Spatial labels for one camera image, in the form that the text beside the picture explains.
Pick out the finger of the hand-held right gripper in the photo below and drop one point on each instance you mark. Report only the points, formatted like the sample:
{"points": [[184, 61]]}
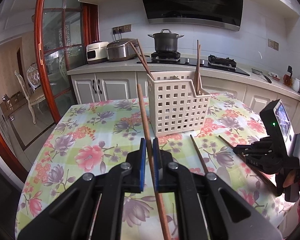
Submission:
{"points": [[255, 147], [265, 162]]}

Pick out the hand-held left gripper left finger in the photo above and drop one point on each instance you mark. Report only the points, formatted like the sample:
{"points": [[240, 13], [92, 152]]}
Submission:
{"points": [[142, 165]]}

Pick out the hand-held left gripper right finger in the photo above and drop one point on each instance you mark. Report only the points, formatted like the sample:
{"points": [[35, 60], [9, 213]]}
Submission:
{"points": [[155, 170]]}

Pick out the brown wooden chopstick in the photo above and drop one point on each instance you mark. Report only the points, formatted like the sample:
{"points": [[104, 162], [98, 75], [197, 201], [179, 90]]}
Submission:
{"points": [[226, 142], [145, 58], [143, 110], [140, 60], [196, 65], [200, 62], [198, 153]]}

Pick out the white perforated plastic basket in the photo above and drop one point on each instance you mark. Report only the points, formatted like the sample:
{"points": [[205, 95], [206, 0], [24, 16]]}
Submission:
{"points": [[175, 110]]}

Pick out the person's right hand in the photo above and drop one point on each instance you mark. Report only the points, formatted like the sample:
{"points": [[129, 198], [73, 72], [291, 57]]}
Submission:
{"points": [[291, 178]]}

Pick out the white cup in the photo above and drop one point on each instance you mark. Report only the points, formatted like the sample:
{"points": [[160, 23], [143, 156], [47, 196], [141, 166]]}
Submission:
{"points": [[296, 85]]}

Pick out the brown knife block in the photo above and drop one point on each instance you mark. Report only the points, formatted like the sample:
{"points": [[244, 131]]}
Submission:
{"points": [[288, 78]]}

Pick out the small red dish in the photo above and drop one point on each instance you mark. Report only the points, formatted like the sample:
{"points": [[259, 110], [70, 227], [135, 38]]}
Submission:
{"points": [[274, 76]]}

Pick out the floral tablecloth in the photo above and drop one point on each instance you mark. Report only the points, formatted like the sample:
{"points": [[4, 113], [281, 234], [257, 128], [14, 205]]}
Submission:
{"points": [[90, 142]]}

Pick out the black glass gas stove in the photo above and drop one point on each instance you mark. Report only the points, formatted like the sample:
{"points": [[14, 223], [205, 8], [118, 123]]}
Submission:
{"points": [[202, 62]]}

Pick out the silver rice cooker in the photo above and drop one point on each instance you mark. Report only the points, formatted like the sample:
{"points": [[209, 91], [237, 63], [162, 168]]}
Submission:
{"points": [[121, 51]]}

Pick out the small white kitchen appliance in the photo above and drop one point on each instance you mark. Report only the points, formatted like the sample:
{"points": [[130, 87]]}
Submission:
{"points": [[96, 53]]}

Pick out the dark grey lidded pot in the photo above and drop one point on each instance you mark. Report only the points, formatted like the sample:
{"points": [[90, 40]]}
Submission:
{"points": [[165, 42]]}

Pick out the white carved dining chair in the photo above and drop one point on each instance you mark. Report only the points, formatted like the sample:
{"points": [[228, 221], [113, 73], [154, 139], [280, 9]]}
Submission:
{"points": [[36, 97], [35, 76]]}

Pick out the brown cardboard box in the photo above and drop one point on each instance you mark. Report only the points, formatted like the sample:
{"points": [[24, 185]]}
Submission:
{"points": [[12, 101]]}

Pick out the black range hood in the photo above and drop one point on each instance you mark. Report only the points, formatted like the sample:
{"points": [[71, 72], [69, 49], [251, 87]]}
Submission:
{"points": [[192, 0]]}

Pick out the red wooden glass sliding door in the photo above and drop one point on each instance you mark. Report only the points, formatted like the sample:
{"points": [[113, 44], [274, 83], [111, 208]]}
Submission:
{"points": [[38, 42]]}

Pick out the gold wall socket with plugs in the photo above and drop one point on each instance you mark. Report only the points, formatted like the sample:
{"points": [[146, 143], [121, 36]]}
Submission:
{"points": [[122, 28]]}

